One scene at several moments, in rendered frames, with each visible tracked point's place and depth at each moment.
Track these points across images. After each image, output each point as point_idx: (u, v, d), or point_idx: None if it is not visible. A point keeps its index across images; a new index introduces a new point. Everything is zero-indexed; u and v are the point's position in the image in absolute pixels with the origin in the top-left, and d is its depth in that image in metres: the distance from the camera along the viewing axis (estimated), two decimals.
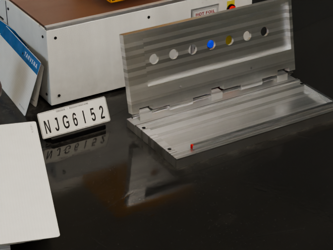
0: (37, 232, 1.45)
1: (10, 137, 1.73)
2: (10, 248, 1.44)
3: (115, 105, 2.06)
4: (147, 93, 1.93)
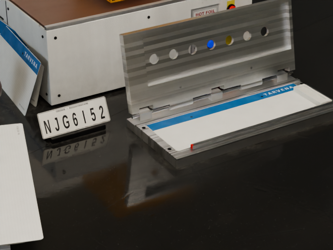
0: (175, 142, 1.86)
1: (294, 100, 2.03)
2: (10, 248, 1.44)
3: (115, 105, 2.06)
4: (147, 93, 1.93)
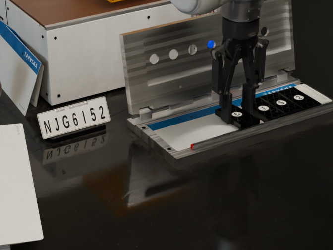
0: (175, 142, 1.86)
1: None
2: (10, 248, 1.44)
3: (115, 105, 2.06)
4: (147, 93, 1.93)
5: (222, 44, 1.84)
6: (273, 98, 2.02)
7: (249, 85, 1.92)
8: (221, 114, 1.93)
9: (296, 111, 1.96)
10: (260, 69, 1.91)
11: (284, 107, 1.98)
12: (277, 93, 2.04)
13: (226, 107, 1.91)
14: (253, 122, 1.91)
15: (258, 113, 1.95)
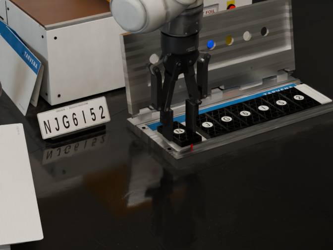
0: None
1: None
2: (10, 248, 1.44)
3: (115, 105, 2.06)
4: (147, 93, 1.93)
5: (161, 59, 1.77)
6: (273, 98, 2.02)
7: (192, 101, 1.85)
8: (163, 131, 1.86)
9: (296, 111, 1.96)
10: (203, 85, 1.84)
11: (284, 107, 1.98)
12: (277, 93, 2.04)
13: (167, 124, 1.84)
14: None
15: (258, 113, 1.95)
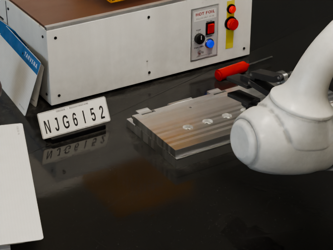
0: None
1: None
2: (10, 248, 1.44)
3: (115, 105, 2.06)
4: None
5: None
6: None
7: (253, 103, 1.73)
8: (240, 75, 1.76)
9: None
10: None
11: None
12: None
13: (240, 79, 1.74)
14: None
15: None
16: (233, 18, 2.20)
